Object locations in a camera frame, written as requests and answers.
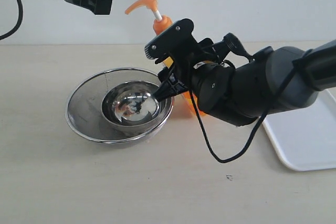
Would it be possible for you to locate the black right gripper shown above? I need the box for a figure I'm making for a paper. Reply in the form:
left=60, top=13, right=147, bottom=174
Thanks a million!
left=153, top=36, right=236, bottom=101

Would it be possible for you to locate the orange pump soap bottle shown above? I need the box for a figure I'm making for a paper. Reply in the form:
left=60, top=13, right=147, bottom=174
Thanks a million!
left=124, top=0, right=210, bottom=116

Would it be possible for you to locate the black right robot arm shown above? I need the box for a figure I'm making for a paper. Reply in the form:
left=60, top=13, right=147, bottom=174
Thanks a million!
left=146, top=33, right=335, bottom=126

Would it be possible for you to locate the small steel inner bowl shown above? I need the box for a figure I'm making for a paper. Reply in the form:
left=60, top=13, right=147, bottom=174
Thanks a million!
left=101, top=80, right=172, bottom=134

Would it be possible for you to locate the steel mesh strainer basket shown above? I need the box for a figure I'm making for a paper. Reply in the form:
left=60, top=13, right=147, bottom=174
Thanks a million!
left=65, top=67, right=174, bottom=144

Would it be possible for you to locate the white rectangular plastic tray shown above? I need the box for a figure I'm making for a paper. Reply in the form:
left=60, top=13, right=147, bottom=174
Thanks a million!
left=262, top=90, right=335, bottom=172

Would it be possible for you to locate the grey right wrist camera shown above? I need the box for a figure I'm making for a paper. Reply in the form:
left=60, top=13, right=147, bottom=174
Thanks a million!
left=144, top=18, right=194, bottom=60

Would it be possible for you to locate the black right camera cable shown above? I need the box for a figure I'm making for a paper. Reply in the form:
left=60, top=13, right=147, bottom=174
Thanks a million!
left=187, top=33, right=313, bottom=164

